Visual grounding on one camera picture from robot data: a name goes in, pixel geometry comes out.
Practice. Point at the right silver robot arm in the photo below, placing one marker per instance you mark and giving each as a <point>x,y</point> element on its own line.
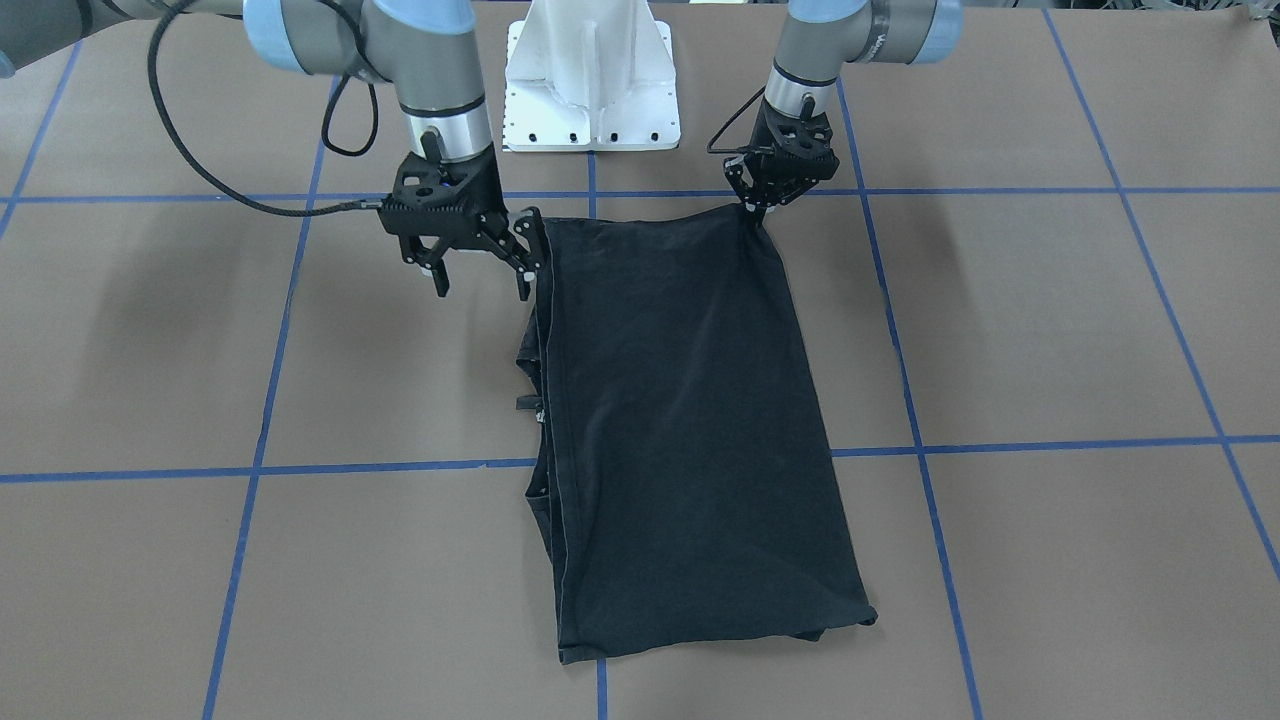
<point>425,50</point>

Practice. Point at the black graphic t-shirt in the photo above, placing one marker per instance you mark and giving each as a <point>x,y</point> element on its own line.
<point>684,489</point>

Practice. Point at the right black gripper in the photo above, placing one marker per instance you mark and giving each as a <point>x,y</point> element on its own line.
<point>483,186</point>

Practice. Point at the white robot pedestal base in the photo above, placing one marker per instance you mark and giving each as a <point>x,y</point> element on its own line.
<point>590,76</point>

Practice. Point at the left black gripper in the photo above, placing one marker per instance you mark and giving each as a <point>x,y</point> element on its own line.
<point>768,128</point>

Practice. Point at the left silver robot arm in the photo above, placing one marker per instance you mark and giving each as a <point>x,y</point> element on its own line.
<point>819,38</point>

